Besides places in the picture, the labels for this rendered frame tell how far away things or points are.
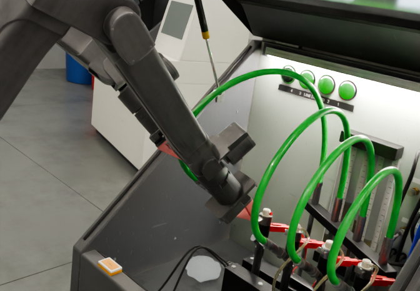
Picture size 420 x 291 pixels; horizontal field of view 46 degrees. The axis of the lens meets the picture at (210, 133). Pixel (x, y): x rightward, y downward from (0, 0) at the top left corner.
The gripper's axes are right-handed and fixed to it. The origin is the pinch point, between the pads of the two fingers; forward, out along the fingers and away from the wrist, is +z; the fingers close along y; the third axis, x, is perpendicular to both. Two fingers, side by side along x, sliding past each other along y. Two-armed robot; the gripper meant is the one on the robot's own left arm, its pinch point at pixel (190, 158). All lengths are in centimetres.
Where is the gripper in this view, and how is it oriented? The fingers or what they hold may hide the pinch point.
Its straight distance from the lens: 104.2
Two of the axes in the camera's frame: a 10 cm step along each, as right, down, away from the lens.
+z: 6.5, 7.5, 1.2
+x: -7.5, 6.6, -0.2
